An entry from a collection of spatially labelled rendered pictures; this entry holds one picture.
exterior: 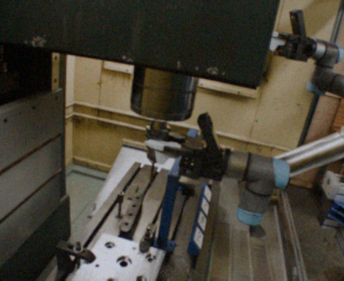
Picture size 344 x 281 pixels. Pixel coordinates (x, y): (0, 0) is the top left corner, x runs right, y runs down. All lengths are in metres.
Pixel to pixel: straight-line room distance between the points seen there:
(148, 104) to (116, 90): 1.23
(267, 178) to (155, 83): 0.34
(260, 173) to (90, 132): 1.50
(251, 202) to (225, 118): 1.05
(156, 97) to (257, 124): 1.19
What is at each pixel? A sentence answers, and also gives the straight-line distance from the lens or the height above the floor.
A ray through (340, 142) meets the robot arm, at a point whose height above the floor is 1.47.
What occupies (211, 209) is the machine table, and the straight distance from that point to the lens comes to 1.40.
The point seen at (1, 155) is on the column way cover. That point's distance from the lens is 0.91.
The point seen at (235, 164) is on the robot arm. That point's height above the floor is 1.41.
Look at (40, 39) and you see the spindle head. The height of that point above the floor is 1.63.
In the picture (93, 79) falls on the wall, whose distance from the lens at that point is 1.91.
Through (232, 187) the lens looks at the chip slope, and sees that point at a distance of 1.81.
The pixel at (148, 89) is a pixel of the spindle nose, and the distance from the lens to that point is 0.63.
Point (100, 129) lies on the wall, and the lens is 1.99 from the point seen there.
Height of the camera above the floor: 1.71
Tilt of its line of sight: 24 degrees down
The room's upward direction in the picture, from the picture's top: 9 degrees clockwise
